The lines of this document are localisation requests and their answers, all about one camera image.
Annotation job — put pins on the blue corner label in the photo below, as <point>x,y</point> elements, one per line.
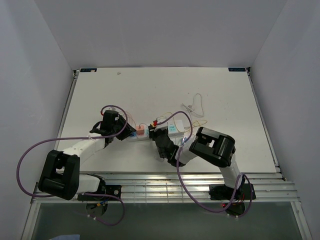
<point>88,70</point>
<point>236,69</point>

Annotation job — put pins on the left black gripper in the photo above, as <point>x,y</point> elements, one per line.
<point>127,131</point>

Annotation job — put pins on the white colourful power strip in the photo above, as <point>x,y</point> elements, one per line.
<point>175,131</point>

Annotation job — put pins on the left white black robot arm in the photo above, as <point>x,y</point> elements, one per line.
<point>61,175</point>

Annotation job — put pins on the pink charger plug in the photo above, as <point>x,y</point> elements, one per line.
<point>140,131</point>

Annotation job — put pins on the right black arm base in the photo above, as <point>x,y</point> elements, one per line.
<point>222,192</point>

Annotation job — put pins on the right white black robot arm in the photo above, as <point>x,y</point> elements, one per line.
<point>212,146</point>

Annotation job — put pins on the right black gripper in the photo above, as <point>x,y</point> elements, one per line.
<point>152,133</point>

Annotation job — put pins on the blue cloth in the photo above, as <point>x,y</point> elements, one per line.
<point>67,237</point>

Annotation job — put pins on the left blue corner label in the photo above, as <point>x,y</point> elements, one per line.
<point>88,70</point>

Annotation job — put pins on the blue charger plug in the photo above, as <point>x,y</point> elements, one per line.
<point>185,140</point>

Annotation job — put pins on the right blue corner label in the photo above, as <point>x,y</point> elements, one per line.
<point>236,69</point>

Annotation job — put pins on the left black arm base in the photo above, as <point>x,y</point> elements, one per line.
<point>112,190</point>

